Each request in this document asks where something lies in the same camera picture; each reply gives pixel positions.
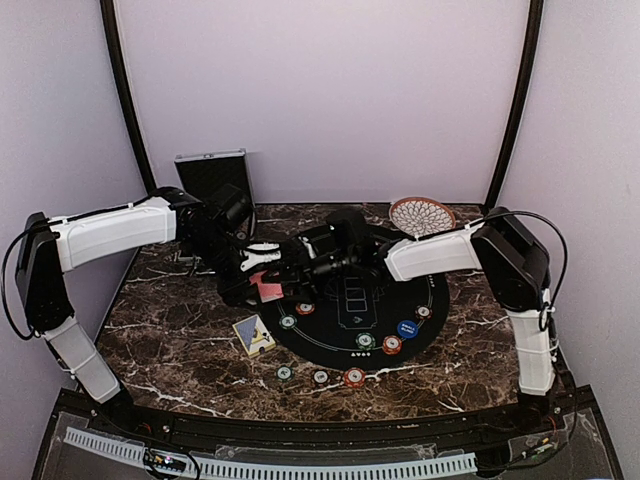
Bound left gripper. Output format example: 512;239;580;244
187;229;264;311

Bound red card deck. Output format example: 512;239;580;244
250;271;284;303

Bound green chips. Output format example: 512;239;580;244
279;315;297;330
356;332;376;350

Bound red chips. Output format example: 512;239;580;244
296;302;315;315
382;335;402;355

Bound green poker chip stack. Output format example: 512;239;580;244
276;365;294;382

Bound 100 chips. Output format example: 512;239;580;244
415;305;432;320

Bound blue small blind button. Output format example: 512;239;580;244
396;320;419;339

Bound black-red 100 chip stack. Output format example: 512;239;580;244
312;370;329;385

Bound red-gold 5 chip stack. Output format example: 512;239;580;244
343;367;366;388

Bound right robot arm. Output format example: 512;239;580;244
280;207;561;434

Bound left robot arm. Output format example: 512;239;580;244
10;185;281;436

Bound yellow card box on table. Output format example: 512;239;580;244
233;314;276;358

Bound patterned ceramic plate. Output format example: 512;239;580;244
389;197;456;238

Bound black round poker mat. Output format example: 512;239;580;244
260;274;449;371

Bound aluminium poker chip case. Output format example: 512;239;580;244
175;149;256;241

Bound white slotted cable duct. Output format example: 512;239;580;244
63;427;478;479

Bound right black frame post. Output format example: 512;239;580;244
483;0;544;213

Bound black frame post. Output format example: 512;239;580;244
99;0;157;193
483;0;544;213

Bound left black frame post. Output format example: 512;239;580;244
99;0;157;193

